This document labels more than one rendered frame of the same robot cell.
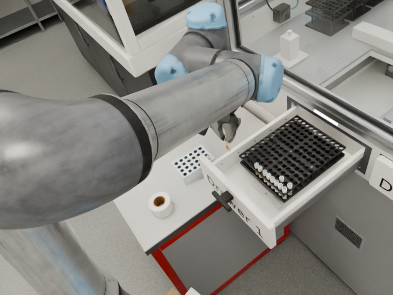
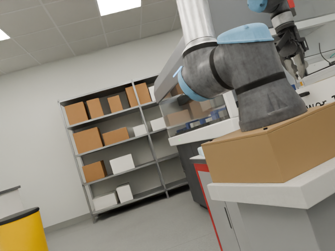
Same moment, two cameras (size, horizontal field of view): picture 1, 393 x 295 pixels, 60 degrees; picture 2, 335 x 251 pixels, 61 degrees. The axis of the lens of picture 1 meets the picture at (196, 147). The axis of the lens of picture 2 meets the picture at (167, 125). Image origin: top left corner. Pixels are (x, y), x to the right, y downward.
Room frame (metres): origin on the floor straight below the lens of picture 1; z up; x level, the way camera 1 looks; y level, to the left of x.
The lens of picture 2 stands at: (-0.54, 0.30, 0.90)
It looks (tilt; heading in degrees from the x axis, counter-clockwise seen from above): 3 degrees up; 8
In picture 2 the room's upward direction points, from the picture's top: 17 degrees counter-clockwise
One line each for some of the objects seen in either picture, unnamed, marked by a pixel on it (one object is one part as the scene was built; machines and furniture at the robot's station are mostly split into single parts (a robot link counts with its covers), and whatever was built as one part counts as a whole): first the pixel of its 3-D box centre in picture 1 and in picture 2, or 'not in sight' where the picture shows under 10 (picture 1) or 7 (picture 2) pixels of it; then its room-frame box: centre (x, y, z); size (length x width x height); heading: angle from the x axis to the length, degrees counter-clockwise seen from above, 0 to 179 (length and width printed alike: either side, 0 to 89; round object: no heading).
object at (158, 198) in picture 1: (161, 204); not in sight; (0.60, 0.16, 0.78); 0.07 x 0.07 x 0.04
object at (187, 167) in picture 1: (193, 164); not in sight; (0.72, 0.03, 0.78); 0.12 x 0.08 x 0.04; 109
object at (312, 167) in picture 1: (290, 158); not in sight; (0.56, -0.24, 0.87); 0.22 x 0.18 x 0.06; 111
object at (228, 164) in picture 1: (293, 157); not in sight; (0.56, -0.25, 0.86); 0.40 x 0.26 x 0.06; 111
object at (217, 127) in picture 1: (221, 123); (294, 68); (0.63, -0.08, 1.01); 0.06 x 0.03 x 0.09; 133
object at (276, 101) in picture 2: not in sight; (265, 101); (0.15, 0.16, 0.91); 0.15 x 0.15 x 0.10
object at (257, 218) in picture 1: (234, 198); (312, 101); (0.48, -0.06, 0.87); 0.29 x 0.02 x 0.11; 21
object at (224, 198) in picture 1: (225, 198); (302, 94); (0.47, -0.03, 0.91); 0.07 x 0.04 x 0.01; 21
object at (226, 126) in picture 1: (234, 127); (303, 65); (0.60, -0.11, 1.01); 0.06 x 0.03 x 0.09; 133
